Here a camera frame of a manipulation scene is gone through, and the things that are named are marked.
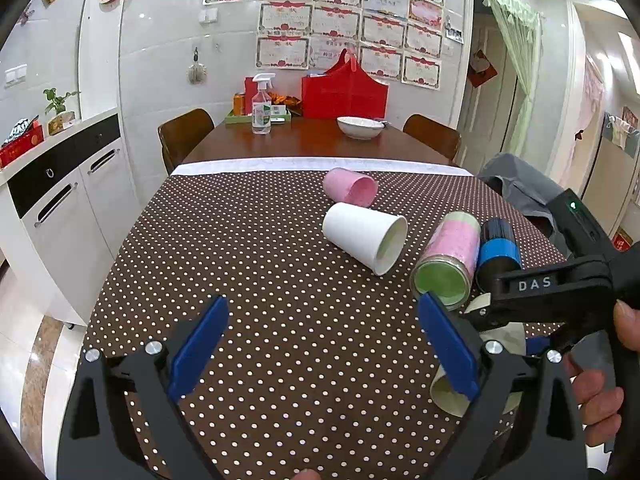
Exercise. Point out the small green potted plant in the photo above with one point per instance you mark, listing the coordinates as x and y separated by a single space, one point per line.
63 116

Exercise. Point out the right brown wooden chair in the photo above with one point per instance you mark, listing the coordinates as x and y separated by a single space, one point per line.
435 135

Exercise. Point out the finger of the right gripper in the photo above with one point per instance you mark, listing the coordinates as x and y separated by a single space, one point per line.
479 304
536 345

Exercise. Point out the person's right hand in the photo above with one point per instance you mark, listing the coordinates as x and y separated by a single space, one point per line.
599 407

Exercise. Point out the pink green glass jar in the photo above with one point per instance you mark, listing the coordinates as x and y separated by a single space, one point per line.
446 267

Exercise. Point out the grey jacket on chair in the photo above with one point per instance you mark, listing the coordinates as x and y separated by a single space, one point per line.
527 190

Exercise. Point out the hanging brush on wall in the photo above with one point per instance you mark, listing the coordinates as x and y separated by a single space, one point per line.
197 70

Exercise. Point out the white paper cup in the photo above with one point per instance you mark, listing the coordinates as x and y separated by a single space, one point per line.
372 237

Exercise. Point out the person's left hand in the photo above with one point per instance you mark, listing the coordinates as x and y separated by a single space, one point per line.
307 474

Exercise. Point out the green door curtain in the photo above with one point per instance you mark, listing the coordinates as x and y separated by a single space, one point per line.
520 27

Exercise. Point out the clear spray bottle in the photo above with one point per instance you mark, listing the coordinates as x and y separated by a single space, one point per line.
261 104

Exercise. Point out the red box on sideboard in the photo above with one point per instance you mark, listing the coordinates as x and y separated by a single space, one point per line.
25 135

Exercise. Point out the red box on table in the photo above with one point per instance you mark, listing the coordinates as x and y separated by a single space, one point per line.
250 90

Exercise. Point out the small pink cup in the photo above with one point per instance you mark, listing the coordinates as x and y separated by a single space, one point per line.
346 186

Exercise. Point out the green tray with items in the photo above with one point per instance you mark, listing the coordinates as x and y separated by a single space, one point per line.
232 119

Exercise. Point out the left brown wooden chair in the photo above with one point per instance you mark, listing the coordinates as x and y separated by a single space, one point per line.
180 135

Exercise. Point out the red gift bag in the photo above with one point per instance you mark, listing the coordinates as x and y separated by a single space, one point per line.
345 89

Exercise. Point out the brown polka dot tablecloth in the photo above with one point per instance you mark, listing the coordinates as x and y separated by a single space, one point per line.
323 365

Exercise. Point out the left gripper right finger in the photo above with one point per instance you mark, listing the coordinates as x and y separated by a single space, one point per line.
546 440

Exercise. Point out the brown wooden chair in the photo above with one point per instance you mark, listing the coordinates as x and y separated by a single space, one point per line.
180 135
435 135

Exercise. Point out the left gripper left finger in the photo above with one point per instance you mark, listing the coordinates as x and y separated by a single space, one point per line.
98 439

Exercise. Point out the white black sideboard cabinet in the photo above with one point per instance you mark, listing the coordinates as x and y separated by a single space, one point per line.
66 207

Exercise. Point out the white ceramic bowl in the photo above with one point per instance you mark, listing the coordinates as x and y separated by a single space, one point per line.
359 128

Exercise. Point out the red diamond door decoration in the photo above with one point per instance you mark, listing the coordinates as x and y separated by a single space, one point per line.
480 69

